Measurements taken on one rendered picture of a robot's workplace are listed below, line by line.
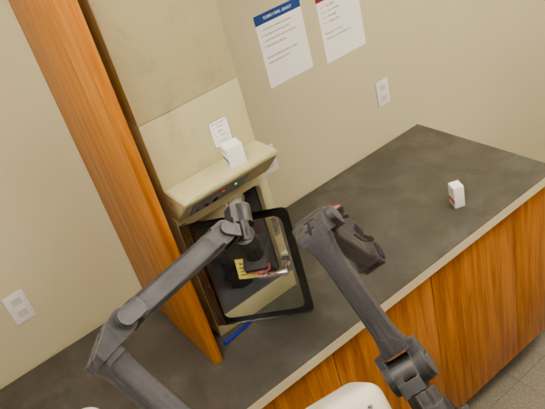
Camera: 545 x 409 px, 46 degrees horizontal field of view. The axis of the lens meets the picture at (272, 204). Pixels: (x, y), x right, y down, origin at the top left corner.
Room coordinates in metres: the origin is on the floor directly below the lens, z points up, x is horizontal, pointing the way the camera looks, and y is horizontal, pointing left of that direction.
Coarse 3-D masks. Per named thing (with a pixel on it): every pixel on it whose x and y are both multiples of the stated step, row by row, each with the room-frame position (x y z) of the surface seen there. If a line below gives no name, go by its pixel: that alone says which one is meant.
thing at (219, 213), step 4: (240, 196) 1.69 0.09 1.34; (244, 196) 1.71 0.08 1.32; (232, 200) 1.66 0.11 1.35; (236, 200) 1.66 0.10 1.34; (240, 200) 1.67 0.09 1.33; (224, 204) 1.64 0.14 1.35; (228, 204) 1.64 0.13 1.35; (220, 208) 1.64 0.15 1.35; (224, 208) 1.64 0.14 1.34; (212, 212) 1.63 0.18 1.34; (216, 212) 1.63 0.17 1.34; (220, 212) 1.63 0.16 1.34; (204, 216) 1.64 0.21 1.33; (208, 216) 1.63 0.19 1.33; (212, 216) 1.63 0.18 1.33; (216, 216) 1.63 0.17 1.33; (220, 216) 1.63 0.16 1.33; (200, 220) 1.65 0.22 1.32; (204, 220) 1.64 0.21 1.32
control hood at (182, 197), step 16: (256, 144) 1.65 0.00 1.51; (224, 160) 1.62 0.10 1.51; (256, 160) 1.56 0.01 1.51; (272, 160) 1.61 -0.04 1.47; (192, 176) 1.57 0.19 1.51; (208, 176) 1.55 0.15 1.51; (224, 176) 1.52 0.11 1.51; (240, 176) 1.53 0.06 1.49; (256, 176) 1.64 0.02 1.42; (176, 192) 1.51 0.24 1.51; (192, 192) 1.49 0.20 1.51; (208, 192) 1.47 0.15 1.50; (176, 208) 1.49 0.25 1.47; (192, 208) 1.48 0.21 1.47
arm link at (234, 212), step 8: (232, 208) 1.41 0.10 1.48; (240, 208) 1.41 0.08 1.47; (248, 208) 1.42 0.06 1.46; (224, 216) 1.42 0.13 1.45; (232, 216) 1.38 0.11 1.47; (240, 216) 1.39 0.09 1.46; (248, 216) 1.39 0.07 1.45; (224, 224) 1.33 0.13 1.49; (232, 224) 1.33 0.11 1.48; (224, 232) 1.30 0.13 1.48; (232, 232) 1.31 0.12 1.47; (240, 232) 1.32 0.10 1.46; (232, 240) 1.33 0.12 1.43
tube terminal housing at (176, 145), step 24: (216, 96) 1.65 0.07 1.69; (240, 96) 1.68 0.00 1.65; (168, 120) 1.58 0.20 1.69; (192, 120) 1.61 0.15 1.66; (240, 120) 1.67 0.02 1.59; (144, 144) 1.54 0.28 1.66; (168, 144) 1.57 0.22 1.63; (192, 144) 1.60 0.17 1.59; (168, 168) 1.55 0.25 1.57; (192, 168) 1.59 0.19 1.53; (240, 192) 1.64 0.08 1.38; (264, 192) 1.68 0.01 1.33; (168, 216) 1.58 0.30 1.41; (192, 216) 1.56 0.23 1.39
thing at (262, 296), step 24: (264, 216) 1.48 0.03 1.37; (288, 216) 1.47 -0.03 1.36; (288, 240) 1.48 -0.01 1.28; (216, 264) 1.52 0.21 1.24; (216, 288) 1.52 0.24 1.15; (240, 288) 1.51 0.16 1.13; (264, 288) 1.50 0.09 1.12; (288, 288) 1.48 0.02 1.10; (240, 312) 1.51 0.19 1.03; (264, 312) 1.50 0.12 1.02; (288, 312) 1.49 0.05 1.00
